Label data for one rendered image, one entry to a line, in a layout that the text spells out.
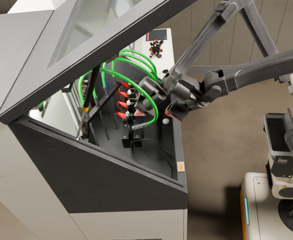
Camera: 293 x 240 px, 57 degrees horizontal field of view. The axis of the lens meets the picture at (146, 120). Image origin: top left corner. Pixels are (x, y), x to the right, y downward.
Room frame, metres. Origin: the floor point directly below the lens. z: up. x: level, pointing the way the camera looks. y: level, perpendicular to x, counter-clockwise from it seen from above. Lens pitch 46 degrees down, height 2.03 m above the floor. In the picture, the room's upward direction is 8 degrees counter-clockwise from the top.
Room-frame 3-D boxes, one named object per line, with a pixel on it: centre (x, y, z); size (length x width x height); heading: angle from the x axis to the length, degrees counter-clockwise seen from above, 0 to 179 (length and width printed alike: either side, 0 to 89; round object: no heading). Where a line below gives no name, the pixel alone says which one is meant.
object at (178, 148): (0.92, -0.15, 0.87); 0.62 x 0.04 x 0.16; 174
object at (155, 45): (1.66, -0.14, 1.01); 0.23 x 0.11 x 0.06; 174
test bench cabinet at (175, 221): (0.95, 0.12, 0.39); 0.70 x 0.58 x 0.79; 174
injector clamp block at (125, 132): (1.07, 0.07, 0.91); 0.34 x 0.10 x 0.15; 174
